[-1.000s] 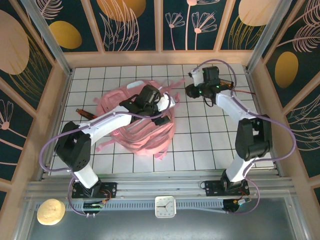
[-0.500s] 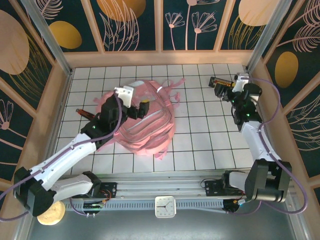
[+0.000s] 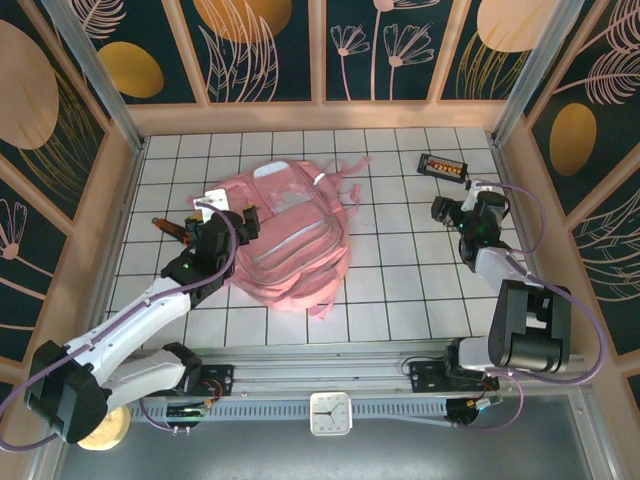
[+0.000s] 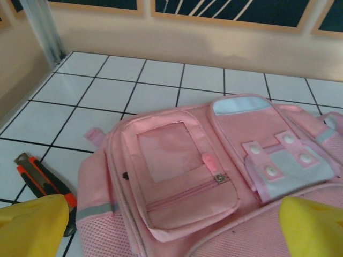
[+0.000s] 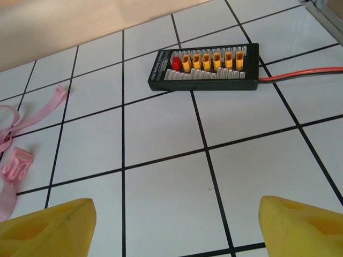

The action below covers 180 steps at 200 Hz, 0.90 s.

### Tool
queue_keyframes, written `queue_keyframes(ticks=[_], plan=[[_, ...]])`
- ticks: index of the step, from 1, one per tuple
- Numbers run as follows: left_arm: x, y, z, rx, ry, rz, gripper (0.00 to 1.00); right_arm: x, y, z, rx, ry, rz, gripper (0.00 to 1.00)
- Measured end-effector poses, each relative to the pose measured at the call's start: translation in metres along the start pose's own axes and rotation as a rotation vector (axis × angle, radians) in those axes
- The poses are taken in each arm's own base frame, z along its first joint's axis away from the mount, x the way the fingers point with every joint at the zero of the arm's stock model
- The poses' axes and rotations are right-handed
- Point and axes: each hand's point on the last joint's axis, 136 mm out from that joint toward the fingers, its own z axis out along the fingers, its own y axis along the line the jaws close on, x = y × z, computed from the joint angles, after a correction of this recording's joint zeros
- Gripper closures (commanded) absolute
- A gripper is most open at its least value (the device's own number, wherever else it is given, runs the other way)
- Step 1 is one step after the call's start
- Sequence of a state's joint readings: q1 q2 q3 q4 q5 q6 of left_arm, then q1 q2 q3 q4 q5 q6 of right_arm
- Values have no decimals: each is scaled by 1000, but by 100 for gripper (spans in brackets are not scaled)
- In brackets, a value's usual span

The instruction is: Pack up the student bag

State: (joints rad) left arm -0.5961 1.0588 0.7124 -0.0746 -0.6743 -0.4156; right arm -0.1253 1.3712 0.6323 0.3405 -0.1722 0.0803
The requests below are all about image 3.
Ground grey slotted cable duct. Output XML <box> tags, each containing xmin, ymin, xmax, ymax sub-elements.
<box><xmin>69</xmin><ymin>398</ymin><xmax>451</xmax><ymax>427</ymax></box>

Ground pink school backpack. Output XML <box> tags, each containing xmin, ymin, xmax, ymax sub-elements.
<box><xmin>192</xmin><ymin>156</ymin><xmax>374</xmax><ymax>321</ymax></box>

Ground orange handled screwdriver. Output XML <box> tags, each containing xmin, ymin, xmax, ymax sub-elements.
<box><xmin>151</xmin><ymin>217</ymin><xmax>191</xmax><ymax>244</ymax></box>

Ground white square clock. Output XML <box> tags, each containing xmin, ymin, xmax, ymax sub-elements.
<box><xmin>308</xmin><ymin>391</ymin><xmax>354</xmax><ymax>437</ymax></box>

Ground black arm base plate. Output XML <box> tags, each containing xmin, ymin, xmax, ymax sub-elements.
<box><xmin>143</xmin><ymin>363</ymin><xmax>235</xmax><ymax>399</ymax></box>
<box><xmin>408</xmin><ymin>359</ymin><xmax>500</xmax><ymax>394</ymax></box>

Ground black controller with wires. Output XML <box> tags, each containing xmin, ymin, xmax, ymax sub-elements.
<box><xmin>164</xmin><ymin>387</ymin><xmax>224</xmax><ymax>435</ymax></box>
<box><xmin>444</xmin><ymin>387</ymin><xmax>504</xmax><ymax>430</ymax></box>

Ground round yellow sponge disc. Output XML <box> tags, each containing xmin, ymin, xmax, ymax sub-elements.
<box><xmin>77</xmin><ymin>404</ymin><xmax>132</xmax><ymax>452</ymax></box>

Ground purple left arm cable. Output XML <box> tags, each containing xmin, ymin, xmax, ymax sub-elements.
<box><xmin>0</xmin><ymin>209</ymin><xmax>239</xmax><ymax>451</ymax></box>

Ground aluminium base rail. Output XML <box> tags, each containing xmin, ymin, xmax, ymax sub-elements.
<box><xmin>49</xmin><ymin>339</ymin><xmax>589</xmax><ymax>401</ymax></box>

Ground aluminium side rail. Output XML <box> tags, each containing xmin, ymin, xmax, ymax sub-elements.
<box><xmin>77</xmin><ymin>137</ymin><xmax>149</xmax><ymax>361</ymax></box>

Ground aluminium corner post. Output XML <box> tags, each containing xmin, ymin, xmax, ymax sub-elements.
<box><xmin>491</xmin><ymin>0</ymin><xmax>587</xmax><ymax>147</ymax></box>
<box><xmin>39</xmin><ymin>0</ymin><xmax>147</xmax><ymax>154</ymax></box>

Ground black charger board orange connectors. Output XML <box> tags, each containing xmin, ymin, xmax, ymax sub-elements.
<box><xmin>417</xmin><ymin>153</ymin><xmax>470</xmax><ymax>184</ymax></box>

